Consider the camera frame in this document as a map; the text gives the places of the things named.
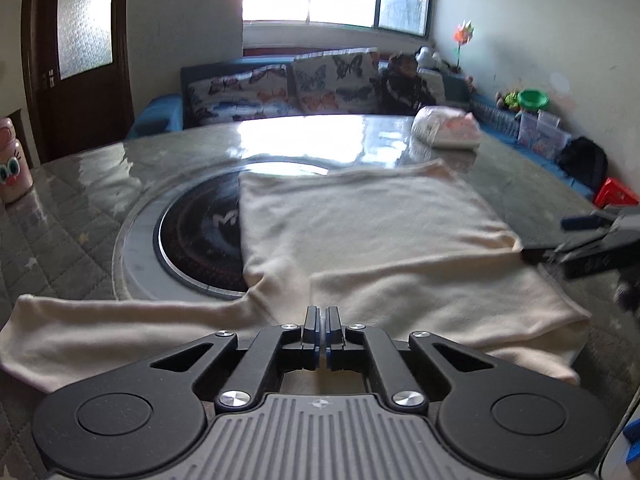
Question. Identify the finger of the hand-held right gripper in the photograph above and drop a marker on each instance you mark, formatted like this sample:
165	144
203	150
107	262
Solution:
580	222
537	255

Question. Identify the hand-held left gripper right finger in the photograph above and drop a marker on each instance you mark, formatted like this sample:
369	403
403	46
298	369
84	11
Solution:
334	332

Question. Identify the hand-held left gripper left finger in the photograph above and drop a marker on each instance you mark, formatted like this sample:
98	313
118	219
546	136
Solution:
311	332

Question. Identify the cream cloth towel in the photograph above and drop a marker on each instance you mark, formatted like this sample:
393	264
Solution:
390	230

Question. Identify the red plastic stool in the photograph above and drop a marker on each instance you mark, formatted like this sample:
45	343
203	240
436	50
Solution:
619	192

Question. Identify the black bag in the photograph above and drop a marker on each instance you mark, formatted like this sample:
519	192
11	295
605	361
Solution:
582	161

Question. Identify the clear plastic storage box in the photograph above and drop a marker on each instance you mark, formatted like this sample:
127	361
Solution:
542	134

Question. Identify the green plastic bowl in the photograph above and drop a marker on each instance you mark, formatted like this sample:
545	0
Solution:
533	99

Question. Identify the black round induction cooker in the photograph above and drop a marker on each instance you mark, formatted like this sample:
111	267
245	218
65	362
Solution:
200	240

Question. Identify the white pink tissue pack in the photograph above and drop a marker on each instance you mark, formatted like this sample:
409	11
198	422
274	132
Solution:
447	129

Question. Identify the grey plain cushion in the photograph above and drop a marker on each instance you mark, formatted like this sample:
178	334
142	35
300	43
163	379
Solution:
436	87

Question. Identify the colourful pinwheel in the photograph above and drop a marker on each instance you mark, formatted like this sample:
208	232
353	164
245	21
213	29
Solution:
462	35

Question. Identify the wide butterfly print cushion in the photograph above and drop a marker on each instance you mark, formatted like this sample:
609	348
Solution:
235	96

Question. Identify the tall butterfly print cushion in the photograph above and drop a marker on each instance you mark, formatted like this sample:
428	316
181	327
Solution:
325	80

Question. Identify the blue sofa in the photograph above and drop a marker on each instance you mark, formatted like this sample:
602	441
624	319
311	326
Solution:
155	115

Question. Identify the dark wooden door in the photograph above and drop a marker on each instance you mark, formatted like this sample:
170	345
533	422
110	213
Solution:
80	110

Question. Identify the pink cartoon face container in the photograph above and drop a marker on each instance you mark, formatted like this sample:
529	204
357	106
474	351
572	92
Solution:
12	165

